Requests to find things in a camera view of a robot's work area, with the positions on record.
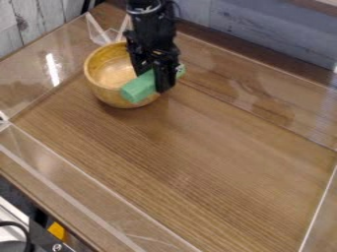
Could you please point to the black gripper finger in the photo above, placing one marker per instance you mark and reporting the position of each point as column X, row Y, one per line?
column 165, row 73
column 141, row 61

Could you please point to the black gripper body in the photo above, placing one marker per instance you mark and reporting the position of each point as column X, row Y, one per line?
column 153, row 27

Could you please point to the green rectangular block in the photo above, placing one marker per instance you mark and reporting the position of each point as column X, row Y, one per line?
column 141, row 88

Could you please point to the brown wooden bowl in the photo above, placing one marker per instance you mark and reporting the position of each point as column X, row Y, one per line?
column 107, row 70

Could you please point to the yellow label block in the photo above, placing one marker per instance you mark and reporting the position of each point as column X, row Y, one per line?
column 58, row 231

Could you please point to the black device with screw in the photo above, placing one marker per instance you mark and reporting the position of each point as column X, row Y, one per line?
column 50, row 243

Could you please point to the clear acrylic tray wall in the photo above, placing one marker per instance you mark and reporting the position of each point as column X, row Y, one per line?
column 97, row 214

